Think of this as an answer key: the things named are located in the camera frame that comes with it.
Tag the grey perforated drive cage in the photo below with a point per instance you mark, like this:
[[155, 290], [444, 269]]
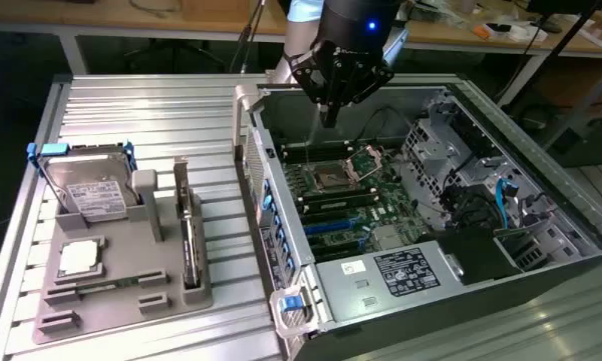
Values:
[[427, 158]]

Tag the open black PC case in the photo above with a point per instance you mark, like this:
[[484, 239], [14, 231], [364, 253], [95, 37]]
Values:
[[432, 334]]

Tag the black RAM slot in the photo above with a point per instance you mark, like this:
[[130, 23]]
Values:
[[297, 152], [296, 147], [298, 158]]

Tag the blue expansion slot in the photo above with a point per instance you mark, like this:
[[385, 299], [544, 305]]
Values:
[[329, 227]]

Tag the CPU socket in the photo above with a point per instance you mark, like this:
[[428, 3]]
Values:
[[332, 176]]

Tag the aluminium profile frame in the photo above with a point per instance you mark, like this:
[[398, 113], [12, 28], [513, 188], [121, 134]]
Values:
[[590, 97]]

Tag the green electronics pile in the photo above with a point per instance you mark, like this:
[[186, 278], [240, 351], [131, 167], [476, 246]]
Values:
[[432, 13]]

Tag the grey disk bay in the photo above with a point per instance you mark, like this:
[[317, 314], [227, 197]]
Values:
[[529, 252]]

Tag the black labelled RAM stick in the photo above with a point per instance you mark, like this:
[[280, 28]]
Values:
[[338, 204]]

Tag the black computer mouse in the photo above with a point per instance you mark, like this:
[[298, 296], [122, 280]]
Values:
[[552, 27]]

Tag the graphics card black cooler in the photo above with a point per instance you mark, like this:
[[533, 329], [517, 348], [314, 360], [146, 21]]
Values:
[[191, 244]]

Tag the blue slot clip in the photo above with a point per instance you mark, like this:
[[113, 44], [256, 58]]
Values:
[[280, 234], [268, 202], [284, 248], [289, 266], [268, 186], [276, 220]]

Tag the black box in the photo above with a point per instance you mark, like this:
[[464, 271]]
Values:
[[598, 143]]

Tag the metal socket cover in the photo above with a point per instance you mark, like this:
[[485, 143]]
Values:
[[364, 159]]

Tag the black intrusion switch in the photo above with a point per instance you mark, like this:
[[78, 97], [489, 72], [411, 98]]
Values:
[[269, 153]]

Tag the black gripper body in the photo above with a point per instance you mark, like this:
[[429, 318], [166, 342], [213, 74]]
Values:
[[352, 22]]

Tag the black monitor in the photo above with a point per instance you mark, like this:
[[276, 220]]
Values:
[[563, 5]]

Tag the blue case latch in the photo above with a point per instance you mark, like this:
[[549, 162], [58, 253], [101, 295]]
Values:
[[292, 304]]

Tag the black chair base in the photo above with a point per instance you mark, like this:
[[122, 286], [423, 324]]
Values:
[[181, 49]]

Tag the black air shroud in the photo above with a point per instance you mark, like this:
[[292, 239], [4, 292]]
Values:
[[472, 255]]

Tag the green RAM stick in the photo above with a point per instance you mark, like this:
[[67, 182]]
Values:
[[106, 284]]

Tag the black expansion slot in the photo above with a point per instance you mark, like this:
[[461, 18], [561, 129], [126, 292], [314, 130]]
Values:
[[337, 250]]

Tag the silver CPU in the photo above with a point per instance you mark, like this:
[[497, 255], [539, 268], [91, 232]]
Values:
[[79, 257]]

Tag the thin locking lever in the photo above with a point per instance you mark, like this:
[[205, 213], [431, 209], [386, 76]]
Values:
[[308, 150]]

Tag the grey parts rack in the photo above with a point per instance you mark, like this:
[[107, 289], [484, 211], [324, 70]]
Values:
[[126, 270]]

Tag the grey power supply unit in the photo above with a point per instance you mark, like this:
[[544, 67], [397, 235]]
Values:
[[357, 297]]

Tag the silver chipset heat sink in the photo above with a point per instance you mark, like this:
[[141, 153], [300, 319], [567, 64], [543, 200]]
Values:
[[386, 237]]

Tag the green motherboard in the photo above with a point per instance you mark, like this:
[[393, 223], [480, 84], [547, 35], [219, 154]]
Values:
[[397, 203]]

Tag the hard disk blue caddy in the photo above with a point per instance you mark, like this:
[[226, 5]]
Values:
[[95, 188]]

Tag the black slanted pole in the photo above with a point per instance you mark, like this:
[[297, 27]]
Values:
[[580, 30]]

